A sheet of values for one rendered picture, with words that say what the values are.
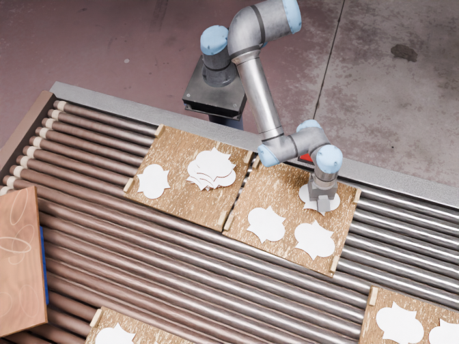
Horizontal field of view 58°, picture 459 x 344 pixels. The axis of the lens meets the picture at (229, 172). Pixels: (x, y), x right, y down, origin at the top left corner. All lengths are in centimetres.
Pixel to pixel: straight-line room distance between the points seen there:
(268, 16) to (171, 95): 185
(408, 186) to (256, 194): 57
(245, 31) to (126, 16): 253
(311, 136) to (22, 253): 104
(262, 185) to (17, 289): 91
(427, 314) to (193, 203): 87
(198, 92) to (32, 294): 100
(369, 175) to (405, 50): 185
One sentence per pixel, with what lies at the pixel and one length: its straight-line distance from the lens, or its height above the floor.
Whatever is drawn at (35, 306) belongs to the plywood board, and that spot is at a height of 104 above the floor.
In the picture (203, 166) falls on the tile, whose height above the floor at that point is 99.
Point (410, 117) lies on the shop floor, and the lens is 302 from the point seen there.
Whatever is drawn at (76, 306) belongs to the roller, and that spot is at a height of 92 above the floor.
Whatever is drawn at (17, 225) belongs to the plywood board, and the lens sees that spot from 165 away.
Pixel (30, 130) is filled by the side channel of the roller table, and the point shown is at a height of 94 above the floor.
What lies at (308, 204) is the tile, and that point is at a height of 96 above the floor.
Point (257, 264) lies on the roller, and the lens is 149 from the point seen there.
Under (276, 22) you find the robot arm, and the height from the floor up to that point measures 146.
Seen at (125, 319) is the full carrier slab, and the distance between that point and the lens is 151.
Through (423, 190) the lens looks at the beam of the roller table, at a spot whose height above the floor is 92.
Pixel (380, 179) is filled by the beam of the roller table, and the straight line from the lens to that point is 166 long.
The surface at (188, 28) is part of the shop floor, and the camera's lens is 350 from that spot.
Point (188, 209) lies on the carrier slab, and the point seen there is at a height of 94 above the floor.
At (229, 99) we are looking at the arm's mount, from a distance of 178.
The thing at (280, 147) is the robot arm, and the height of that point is 125.
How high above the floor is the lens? 235
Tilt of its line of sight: 62 degrees down
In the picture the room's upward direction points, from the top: 10 degrees counter-clockwise
